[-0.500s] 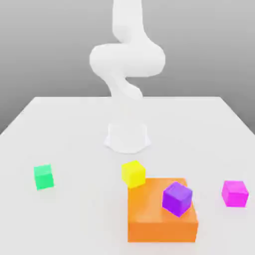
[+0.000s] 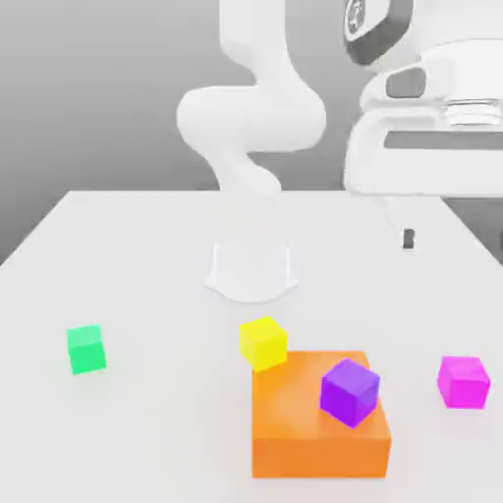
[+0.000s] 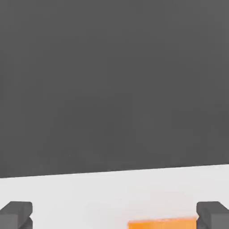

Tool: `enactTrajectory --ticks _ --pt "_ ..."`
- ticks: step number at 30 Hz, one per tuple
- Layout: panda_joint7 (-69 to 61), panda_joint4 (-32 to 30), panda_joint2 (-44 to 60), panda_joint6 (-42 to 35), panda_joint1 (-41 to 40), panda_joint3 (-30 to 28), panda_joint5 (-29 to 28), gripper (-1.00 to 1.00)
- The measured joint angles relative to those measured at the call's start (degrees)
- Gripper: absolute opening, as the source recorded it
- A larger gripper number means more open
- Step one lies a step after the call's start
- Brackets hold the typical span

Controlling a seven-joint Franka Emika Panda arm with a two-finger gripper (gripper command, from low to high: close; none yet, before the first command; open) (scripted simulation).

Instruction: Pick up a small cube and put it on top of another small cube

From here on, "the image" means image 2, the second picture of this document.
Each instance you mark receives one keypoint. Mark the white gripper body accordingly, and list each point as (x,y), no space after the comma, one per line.
(369,169)

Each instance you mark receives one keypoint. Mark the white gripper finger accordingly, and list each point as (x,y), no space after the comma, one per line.
(408,238)
(502,240)

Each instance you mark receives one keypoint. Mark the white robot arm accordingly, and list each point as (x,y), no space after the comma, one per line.
(251,118)

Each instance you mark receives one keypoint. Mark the small magenta cube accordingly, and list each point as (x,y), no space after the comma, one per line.
(463,383)

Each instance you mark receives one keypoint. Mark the small purple cube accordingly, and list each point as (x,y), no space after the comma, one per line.
(347,393)

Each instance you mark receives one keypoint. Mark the small yellow cube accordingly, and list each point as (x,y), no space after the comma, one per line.
(263,346)

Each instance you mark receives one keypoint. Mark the small green cube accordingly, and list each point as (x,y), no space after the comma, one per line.
(87,353)

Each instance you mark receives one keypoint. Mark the large orange box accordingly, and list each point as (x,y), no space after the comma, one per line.
(290,432)

